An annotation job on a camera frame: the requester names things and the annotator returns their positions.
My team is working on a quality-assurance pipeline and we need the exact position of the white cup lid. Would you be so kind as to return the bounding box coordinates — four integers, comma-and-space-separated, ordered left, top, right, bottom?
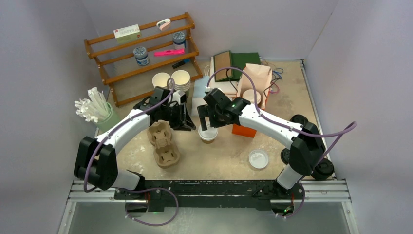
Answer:
248, 149, 269, 169
198, 123, 218, 139

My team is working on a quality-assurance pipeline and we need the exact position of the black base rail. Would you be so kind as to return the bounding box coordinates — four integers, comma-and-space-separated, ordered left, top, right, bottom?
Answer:
68, 179, 352, 214

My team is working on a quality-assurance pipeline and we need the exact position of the blue white jar right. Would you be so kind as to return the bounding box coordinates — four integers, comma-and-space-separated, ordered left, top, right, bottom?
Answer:
172, 31, 187, 50

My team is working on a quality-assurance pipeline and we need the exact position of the orange paper bag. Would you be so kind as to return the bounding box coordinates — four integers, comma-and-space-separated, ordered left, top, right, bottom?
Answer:
232, 63, 288, 142

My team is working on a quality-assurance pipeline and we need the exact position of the white green box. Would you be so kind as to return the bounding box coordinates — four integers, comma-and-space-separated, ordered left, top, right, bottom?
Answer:
113, 24, 142, 44

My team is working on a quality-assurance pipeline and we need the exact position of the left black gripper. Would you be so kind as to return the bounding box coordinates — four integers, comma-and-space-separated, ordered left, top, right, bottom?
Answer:
160, 102, 195, 131

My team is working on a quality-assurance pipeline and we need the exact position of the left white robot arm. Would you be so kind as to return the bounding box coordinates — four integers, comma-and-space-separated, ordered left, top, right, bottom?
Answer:
74, 87, 196, 199

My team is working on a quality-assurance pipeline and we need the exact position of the black lid stack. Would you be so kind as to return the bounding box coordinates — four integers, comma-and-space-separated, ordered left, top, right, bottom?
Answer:
311, 158, 335, 181

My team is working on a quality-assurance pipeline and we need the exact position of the right white cup stack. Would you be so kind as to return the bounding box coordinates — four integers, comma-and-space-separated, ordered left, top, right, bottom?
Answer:
171, 70, 191, 96

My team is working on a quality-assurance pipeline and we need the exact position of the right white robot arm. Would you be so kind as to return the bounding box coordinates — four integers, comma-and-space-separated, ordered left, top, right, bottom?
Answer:
197, 88, 326, 198

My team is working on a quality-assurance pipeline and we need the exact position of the blue white jar left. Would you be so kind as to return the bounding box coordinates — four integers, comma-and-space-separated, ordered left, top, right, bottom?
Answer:
133, 46, 150, 66

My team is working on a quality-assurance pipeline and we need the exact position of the black blue marker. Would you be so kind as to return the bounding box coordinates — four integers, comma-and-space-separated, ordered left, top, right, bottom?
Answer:
172, 58, 190, 69

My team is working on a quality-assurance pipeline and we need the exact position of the green straw holder cup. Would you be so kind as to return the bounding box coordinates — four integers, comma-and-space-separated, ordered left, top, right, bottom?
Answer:
94, 103, 121, 132

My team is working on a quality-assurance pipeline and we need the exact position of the pink marker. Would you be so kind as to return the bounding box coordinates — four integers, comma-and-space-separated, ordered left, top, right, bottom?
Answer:
153, 48, 185, 57

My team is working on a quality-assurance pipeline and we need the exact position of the brown paper cup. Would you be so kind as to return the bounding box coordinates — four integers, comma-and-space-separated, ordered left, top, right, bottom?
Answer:
201, 138, 215, 144

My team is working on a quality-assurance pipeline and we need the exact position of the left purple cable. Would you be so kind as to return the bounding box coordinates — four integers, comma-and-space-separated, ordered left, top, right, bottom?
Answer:
83, 78, 180, 227

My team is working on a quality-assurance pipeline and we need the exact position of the blue white jar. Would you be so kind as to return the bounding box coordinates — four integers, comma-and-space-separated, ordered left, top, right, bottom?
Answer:
133, 46, 150, 66
172, 31, 187, 50

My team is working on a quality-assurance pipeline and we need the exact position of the wooden shelf rack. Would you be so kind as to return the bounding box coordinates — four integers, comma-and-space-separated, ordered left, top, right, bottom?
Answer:
84, 12, 203, 107

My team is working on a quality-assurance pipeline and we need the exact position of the green paper bag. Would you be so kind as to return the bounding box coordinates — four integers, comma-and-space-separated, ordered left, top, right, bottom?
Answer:
213, 51, 261, 82

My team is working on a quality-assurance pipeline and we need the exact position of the white cup lid picked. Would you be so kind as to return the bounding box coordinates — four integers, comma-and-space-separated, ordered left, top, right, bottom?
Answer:
242, 89, 262, 105

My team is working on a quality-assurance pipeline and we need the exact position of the white pink clip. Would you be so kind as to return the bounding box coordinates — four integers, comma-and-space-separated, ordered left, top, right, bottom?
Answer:
156, 18, 171, 31

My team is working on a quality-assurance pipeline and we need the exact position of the white cup stack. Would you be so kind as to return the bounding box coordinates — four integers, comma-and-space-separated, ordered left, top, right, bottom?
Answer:
171, 70, 191, 96
152, 72, 171, 89

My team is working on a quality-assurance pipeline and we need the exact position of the pulp cup carrier tray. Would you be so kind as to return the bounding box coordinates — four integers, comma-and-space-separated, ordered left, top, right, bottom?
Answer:
147, 120, 181, 168

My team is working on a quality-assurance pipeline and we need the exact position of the black cup lid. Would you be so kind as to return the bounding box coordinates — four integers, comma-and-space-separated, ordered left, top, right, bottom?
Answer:
290, 114, 308, 126
280, 148, 290, 165

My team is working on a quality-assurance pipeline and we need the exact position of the left white cup stack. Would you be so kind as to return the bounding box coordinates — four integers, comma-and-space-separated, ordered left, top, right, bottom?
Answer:
152, 72, 171, 89

